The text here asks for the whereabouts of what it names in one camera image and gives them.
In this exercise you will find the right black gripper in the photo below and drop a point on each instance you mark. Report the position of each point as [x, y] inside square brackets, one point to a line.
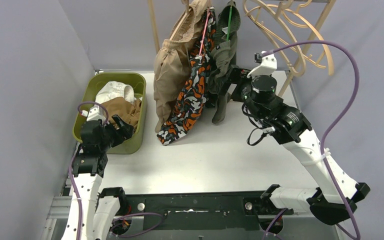
[238, 76]

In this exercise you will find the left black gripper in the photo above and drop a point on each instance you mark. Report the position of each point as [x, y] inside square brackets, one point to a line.
[113, 129]

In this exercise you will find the olive green plastic basket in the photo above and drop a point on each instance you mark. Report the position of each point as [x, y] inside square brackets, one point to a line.
[138, 83]

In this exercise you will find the dark green shorts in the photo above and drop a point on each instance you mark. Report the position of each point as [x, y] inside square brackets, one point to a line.
[223, 56]

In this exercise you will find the brown shorts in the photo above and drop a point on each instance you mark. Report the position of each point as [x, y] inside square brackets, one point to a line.
[128, 112]

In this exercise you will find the white shorts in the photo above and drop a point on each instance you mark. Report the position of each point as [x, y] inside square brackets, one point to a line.
[115, 89]

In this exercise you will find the camouflage patterned shorts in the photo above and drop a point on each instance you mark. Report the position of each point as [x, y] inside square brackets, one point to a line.
[192, 98]

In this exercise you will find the green hanger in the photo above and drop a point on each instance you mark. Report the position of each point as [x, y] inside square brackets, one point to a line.
[229, 22]

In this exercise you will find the wooden hanger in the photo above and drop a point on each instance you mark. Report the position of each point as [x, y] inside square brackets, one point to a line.
[299, 67]
[275, 12]

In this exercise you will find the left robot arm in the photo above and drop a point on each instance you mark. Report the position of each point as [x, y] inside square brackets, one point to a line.
[89, 179]

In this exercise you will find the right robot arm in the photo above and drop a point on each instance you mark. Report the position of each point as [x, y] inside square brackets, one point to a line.
[336, 195]

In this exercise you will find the beige shorts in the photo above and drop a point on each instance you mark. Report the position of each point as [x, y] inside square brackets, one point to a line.
[172, 73]

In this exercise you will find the pink hanger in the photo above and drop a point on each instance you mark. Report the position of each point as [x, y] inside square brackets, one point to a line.
[208, 13]

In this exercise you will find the wooden clothes rack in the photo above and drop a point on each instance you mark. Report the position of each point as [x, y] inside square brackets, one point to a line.
[289, 79]

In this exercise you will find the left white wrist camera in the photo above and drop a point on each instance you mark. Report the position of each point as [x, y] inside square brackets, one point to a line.
[95, 113]

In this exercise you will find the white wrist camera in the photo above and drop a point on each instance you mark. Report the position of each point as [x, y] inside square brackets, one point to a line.
[266, 64]
[95, 113]

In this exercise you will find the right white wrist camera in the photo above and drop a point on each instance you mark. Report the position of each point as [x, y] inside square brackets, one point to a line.
[266, 64]

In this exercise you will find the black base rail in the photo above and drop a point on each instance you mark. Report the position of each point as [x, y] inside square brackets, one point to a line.
[199, 216]

